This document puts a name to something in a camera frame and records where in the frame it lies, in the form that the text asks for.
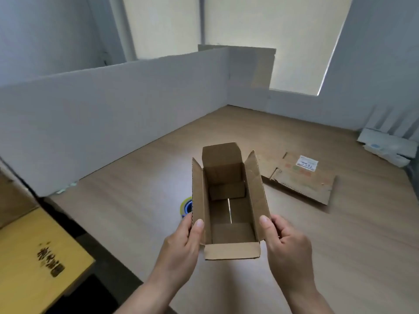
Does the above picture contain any person's left hand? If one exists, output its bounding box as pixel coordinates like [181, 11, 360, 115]
[159, 214, 206, 291]

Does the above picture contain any person's right hand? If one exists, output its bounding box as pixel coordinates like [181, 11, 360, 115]
[259, 215, 317, 300]

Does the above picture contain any clear yellowish tape roll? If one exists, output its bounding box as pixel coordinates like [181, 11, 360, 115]
[179, 197, 194, 220]

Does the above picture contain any barcode-printed cardboard box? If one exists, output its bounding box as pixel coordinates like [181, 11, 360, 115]
[191, 142, 272, 261]

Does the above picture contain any large torn cardboard box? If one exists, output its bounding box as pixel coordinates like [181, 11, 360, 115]
[258, 152, 337, 206]

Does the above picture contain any large yellow cardboard box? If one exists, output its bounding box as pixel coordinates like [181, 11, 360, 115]
[0, 207, 96, 314]

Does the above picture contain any black stool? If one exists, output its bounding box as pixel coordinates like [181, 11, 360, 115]
[45, 273, 120, 314]

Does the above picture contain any white power strip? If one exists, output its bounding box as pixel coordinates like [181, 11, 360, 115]
[364, 143, 412, 168]

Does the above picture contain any white router with antennas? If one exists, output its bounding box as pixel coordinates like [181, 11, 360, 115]
[357, 106, 419, 154]

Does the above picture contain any white foam partition board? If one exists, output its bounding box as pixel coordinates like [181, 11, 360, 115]
[0, 47, 230, 198]

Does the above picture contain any bright window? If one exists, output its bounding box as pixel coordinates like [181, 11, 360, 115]
[121, 0, 355, 96]

